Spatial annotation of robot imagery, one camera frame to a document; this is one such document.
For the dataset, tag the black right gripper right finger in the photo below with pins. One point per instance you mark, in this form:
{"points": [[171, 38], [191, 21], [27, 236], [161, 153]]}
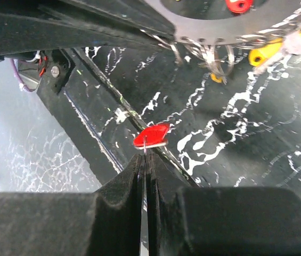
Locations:
{"points": [[187, 220]]}

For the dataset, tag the red key tag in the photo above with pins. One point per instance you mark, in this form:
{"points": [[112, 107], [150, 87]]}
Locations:
{"points": [[152, 136]]}

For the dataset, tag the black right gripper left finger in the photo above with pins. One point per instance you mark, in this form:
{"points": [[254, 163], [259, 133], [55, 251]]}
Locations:
{"points": [[105, 222]]}

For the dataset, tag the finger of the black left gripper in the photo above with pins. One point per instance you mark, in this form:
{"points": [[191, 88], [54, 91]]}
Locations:
{"points": [[28, 26]]}

